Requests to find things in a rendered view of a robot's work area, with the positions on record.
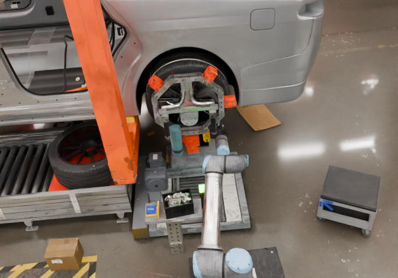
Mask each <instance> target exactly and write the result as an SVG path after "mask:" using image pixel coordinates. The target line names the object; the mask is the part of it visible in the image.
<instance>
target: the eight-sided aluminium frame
mask: <svg viewBox="0 0 398 278"><path fill-rule="evenodd" d="M189 81H192V82H193V81H200V82H201V83H203V84H204V85H205V86H207V87H209V88H210V89H211V90H213V91H214V92H215V93H217V94H218V102H219V110H218V112H217V113H216V116H217V117H216V123H218V122H219V121H220V120H221V119H222V118H223V117H224V92H223V88H222V87H221V86H219V85H218V84H216V83H215V82H214V81H213V82H212V83H211V82H208V81H206V80H205V79H204V74H203V73H201V72H193V73H185V74H173V75H170V76H168V77H167V78H166V79H165V80H164V82H163V87H162V88H161V89H160V90H159V91H158V92H157V91H154V92H153V94H152V106H153V113H154V117H155V123H157V124H159V125H160V126H162V127H164V125H163V122H162V118H161V116H160V114H159V112H158V109H159V104H158V98H159V97H160V96H161V95H162V94H163V93H164V92H165V91H166V90H167V89H168V88H169V87H170V86H171V85H172V84H173V83H180V82H189ZM168 124H169V127H170V126H172V125H173V124H172V123H171V122H168ZM210 124H211V119H209V120H208V121H207V122H206V123H204V124H203V125H202V126H191V127H181V135H199V134H206V133H207V132H208V131H209V129H208V126H209V125H210Z"/></svg>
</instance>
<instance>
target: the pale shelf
mask: <svg viewBox="0 0 398 278"><path fill-rule="evenodd" d="M193 202H194V214H192V215H186V216H181V217H177V218H172V219H166V214H165V209H164V205H163V202H159V218H158V216H147V217H146V210H145V225H148V224H156V223H168V222H181V221H194V220H202V219H203V209H201V199H193ZM152 205H156V206H158V203H157V202H156V203H146V206H152Z"/></svg>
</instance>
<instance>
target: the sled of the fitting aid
mask: <svg viewBox="0 0 398 278"><path fill-rule="evenodd" d="M166 169H167V173H168V178H181V177H194V176H201V175H205V173H203V166H197V167H184V168H172V165H171V145H167V146H166Z"/></svg>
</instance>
